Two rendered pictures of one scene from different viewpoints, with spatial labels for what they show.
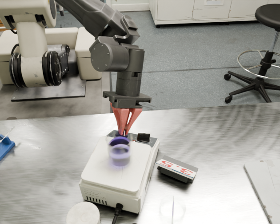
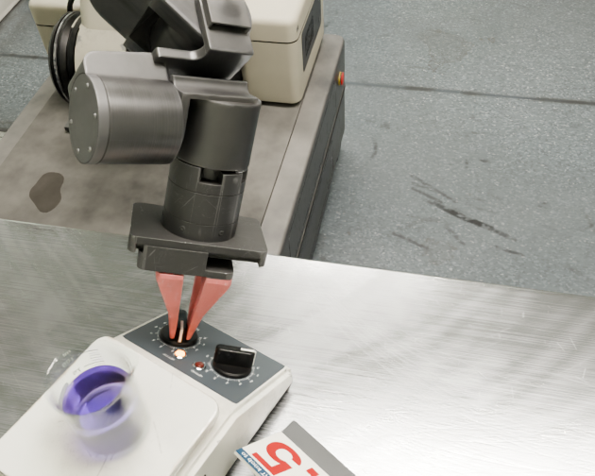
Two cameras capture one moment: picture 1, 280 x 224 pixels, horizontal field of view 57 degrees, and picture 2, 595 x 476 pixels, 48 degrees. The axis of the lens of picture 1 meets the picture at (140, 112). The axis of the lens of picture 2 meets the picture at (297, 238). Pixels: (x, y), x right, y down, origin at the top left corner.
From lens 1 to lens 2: 0.25 m
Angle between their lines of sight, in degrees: 16
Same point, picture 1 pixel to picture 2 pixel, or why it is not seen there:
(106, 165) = (68, 434)
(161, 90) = (485, 152)
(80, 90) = not seen: hidden behind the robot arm
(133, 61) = (208, 136)
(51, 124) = (43, 248)
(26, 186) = not seen: outside the picture
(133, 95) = (203, 239)
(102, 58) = (86, 123)
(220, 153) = (470, 462)
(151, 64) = (479, 71)
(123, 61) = (156, 140)
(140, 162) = (162, 455)
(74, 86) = not seen: hidden behind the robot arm
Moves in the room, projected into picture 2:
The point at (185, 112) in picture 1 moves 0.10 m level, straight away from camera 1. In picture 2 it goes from (420, 291) to (461, 223)
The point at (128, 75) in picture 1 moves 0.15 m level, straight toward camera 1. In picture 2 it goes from (190, 177) to (95, 357)
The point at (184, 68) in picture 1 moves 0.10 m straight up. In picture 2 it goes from (575, 95) to (584, 67)
